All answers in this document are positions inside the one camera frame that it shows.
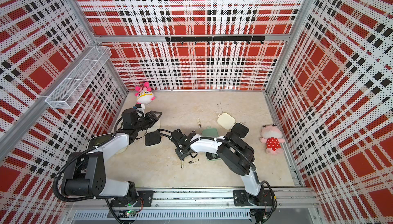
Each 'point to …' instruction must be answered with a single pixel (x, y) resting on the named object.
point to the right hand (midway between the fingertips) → (187, 150)
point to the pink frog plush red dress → (271, 136)
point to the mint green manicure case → (211, 132)
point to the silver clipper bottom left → (182, 164)
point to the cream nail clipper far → (198, 122)
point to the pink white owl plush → (144, 94)
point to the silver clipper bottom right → (192, 161)
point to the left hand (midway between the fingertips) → (163, 114)
